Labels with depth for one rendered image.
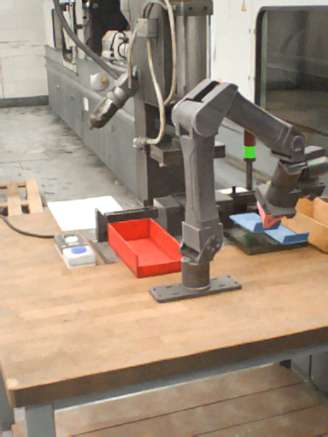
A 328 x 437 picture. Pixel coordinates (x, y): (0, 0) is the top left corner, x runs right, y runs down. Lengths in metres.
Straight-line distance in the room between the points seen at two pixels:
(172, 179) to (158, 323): 0.79
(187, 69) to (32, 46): 9.24
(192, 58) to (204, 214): 0.50
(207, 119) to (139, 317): 0.42
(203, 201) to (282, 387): 1.17
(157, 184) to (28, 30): 8.99
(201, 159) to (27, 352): 0.51
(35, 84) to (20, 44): 0.66
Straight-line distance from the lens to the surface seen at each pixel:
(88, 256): 1.62
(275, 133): 1.46
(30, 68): 10.95
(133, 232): 1.77
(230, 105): 1.36
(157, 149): 1.77
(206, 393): 2.38
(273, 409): 2.31
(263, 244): 1.69
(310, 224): 1.75
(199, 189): 1.37
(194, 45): 1.74
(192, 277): 1.43
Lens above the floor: 1.50
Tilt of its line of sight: 18 degrees down
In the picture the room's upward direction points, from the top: 1 degrees counter-clockwise
